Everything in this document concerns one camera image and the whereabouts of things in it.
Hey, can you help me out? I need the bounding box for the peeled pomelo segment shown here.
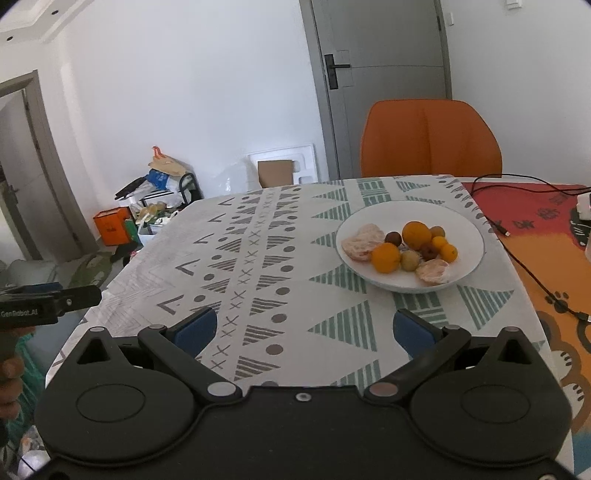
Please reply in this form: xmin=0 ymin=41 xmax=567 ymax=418
xmin=342 ymin=224 xmax=386 ymax=262
xmin=415 ymin=258 xmax=451 ymax=286

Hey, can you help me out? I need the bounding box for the small yellow kumquat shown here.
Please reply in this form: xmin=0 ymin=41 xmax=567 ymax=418
xmin=439 ymin=243 xmax=459 ymax=264
xmin=431 ymin=236 xmax=448 ymax=252

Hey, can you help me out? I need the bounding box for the large orange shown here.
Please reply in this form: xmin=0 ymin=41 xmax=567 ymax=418
xmin=402 ymin=221 xmax=432 ymax=251

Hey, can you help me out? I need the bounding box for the dark red round fruit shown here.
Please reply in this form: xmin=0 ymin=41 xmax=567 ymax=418
xmin=385 ymin=231 xmax=403 ymax=247

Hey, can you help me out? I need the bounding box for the brown-green longan fruit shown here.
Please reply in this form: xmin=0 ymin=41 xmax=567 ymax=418
xmin=430 ymin=226 xmax=446 ymax=238

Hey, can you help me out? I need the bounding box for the person's left hand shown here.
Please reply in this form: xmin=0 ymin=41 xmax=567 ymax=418
xmin=1 ymin=327 xmax=35 ymax=421

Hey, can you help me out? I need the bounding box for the orange box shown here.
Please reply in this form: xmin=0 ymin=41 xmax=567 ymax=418
xmin=93 ymin=207 xmax=132 ymax=246

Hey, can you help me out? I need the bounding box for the patterned white tablecloth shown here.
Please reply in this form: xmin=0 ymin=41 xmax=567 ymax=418
xmin=44 ymin=174 xmax=578 ymax=471

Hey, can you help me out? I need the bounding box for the white ceramic plate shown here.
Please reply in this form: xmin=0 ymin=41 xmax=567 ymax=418
xmin=335 ymin=201 xmax=485 ymax=294

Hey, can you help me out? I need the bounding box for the black metal rack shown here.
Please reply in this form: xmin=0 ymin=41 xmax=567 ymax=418
xmin=178 ymin=172 xmax=204 ymax=208

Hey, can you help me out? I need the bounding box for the orange red cartoon mat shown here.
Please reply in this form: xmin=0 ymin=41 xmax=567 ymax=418
xmin=464 ymin=178 xmax=590 ymax=435

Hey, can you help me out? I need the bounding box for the blue white package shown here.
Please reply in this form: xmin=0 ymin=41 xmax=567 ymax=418
xmin=145 ymin=169 xmax=169 ymax=190

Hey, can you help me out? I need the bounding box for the clear plastic bag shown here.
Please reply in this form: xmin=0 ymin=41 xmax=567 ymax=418
xmin=215 ymin=161 xmax=252 ymax=195

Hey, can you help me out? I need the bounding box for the brown cardboard piece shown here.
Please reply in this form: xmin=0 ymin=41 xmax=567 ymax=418
xmin=257 ymin=159 xmax=294 ymax=188

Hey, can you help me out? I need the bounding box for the orange chair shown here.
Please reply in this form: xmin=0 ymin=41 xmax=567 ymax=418
xmin=360 ymin=99 xmax=503 ymax=177

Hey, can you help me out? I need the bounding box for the white foam packaging board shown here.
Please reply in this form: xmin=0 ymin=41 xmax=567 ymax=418
xmin=247 ymin=144 xmax=318 ymax=185

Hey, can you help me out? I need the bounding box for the white power adapter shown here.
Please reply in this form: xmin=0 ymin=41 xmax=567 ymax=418
xmin=576 ymin=192 xmax=591 ymax=224

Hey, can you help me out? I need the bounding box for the grey door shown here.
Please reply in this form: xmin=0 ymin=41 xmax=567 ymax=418
xmin=300 ymin=0 xmax=452 ymax=179

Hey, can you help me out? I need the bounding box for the black cable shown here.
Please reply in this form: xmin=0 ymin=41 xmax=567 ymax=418
xmin=469 ymin=173 xmax=591 ymax=324

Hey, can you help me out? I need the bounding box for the tan paper bag orange handle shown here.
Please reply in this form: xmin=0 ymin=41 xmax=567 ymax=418
xmin=148 ymin=146 xmax=187 ymax=177

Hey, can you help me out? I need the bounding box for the black door handle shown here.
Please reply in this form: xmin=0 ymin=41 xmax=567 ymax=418
xmin=324 ymin=54 xmax=352 ymax=90

